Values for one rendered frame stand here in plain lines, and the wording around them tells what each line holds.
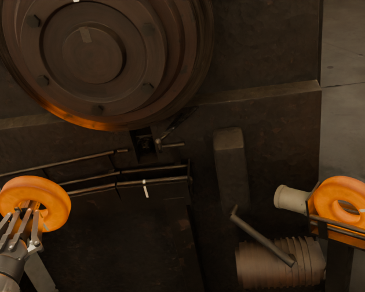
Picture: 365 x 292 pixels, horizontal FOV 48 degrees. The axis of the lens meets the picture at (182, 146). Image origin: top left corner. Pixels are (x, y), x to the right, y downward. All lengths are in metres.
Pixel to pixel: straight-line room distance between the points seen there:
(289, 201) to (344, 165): 1.21
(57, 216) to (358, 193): 0.65
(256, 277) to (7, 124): 0.79
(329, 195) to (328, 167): 1.23
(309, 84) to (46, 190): 0.69
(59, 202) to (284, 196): 0.53
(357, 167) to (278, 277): 1.19
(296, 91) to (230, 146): 0.22
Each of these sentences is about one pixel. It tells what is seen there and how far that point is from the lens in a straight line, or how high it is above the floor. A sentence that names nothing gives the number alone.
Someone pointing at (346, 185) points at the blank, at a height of 0.78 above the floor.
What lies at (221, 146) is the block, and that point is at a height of 0.80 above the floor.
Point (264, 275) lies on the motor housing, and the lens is 1.12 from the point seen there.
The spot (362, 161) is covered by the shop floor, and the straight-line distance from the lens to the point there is 2.26.
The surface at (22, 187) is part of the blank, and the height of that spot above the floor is 0.90.
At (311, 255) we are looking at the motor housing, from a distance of 1.12.
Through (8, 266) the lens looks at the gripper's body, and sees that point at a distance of 0.83.
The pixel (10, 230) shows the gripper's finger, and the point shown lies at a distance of 0.91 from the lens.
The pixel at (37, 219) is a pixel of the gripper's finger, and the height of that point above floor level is 0.85.
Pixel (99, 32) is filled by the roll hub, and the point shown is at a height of 1.16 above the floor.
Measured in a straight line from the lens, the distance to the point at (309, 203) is 1.00.
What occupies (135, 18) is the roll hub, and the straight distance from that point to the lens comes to 0.78.
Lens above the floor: 1.40
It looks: 35 degrees down
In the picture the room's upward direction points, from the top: 12 degrees counter-clockwise
